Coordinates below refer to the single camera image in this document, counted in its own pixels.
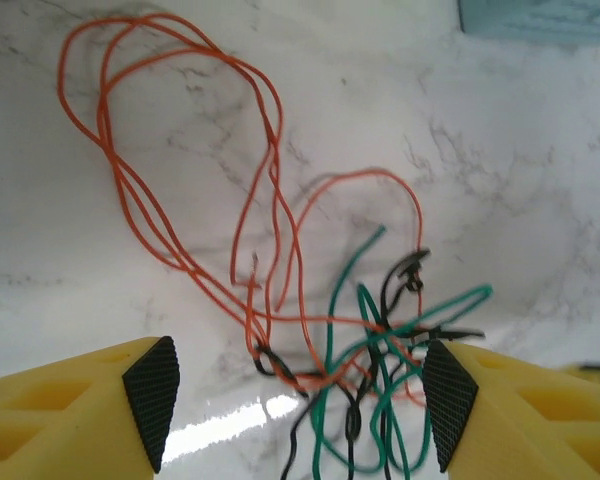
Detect thin black wire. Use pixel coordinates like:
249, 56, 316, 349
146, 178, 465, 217
379, 247, 485, 351
253, 344, 366, 480

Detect thin green wire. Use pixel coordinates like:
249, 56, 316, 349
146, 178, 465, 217
310, 224, 495, 477

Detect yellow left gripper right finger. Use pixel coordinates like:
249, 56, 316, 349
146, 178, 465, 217
422, 339, 600, 480

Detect blue perforated plastic basket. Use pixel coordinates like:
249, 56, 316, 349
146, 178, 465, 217
457, 0, 600, 45

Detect thin orange wire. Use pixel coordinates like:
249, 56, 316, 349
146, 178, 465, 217
58, 12, 326, 386
274, 168, 425, 401

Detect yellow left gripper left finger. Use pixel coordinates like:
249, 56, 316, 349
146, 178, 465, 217
0, 335, 180, 480

